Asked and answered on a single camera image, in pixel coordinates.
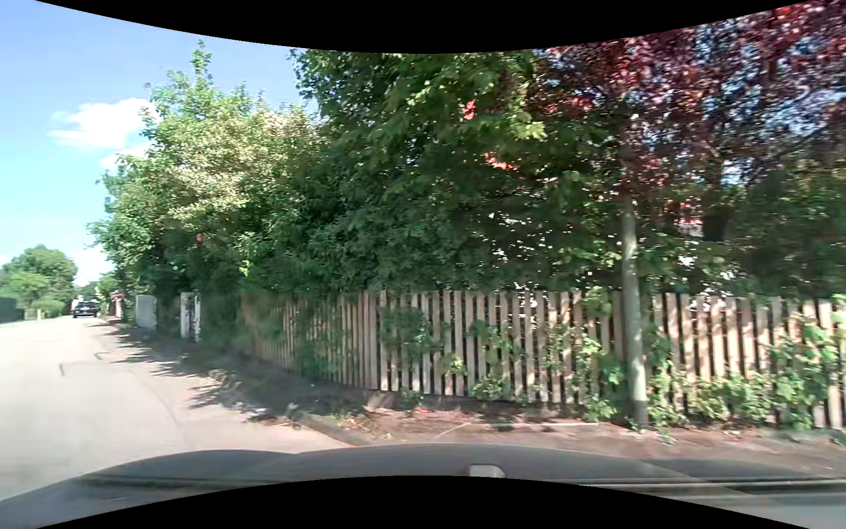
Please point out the row of green trees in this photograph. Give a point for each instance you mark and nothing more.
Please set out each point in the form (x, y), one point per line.
(364, 184)

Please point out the wooden picket fence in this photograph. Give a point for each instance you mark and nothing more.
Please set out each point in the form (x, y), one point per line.
(511, 345)

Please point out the dirt verge strip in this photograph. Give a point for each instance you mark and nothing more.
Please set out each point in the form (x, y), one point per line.
(467, 426)

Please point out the car's own bonnet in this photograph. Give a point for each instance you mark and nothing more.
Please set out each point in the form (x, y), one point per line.
(364, 466)

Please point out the white gate pillar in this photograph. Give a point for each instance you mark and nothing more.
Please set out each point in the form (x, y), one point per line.
(146, 311)
(189, 316)

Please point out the dark parked car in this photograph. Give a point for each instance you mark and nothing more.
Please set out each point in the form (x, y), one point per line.
(86, 308)

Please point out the red-leaved tree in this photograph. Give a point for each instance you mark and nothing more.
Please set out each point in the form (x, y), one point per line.
(724, 95)

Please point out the round green tree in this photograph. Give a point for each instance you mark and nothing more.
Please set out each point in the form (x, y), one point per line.
(39, 275)

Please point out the grey asphalt road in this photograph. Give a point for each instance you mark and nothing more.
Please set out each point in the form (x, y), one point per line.
(41, 397)

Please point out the grey lamp post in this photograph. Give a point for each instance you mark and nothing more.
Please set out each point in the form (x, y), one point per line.
(632, 316)

